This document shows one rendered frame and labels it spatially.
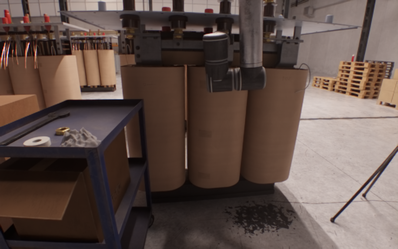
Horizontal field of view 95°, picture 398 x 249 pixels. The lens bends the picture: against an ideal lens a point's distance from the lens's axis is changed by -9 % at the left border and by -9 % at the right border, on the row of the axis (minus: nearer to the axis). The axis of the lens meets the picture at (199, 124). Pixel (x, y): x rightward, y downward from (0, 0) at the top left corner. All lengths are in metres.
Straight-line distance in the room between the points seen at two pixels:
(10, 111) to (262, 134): 1.51
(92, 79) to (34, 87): 3.74
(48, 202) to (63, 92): 2.73
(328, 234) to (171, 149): 1.26
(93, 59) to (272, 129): 6.23
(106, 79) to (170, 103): 5.75
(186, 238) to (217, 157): 0.58
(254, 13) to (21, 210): 1.01
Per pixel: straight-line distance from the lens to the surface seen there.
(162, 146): 1.37
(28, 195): 0.72
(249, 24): 0.93
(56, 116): 1.07
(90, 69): 7.08
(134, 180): 1.15
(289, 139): 1.60
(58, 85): 3.31
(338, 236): 1.80
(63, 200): 0.66
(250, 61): 0.94
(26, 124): 1.07
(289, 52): 1.49
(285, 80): 1.45
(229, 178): 1.56
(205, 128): 1.34
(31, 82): 3.52
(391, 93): 7.35
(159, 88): 1.25
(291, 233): 1.67
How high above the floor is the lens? 1.15
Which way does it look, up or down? 19 degrees down
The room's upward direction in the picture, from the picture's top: 1 degrees clockwise
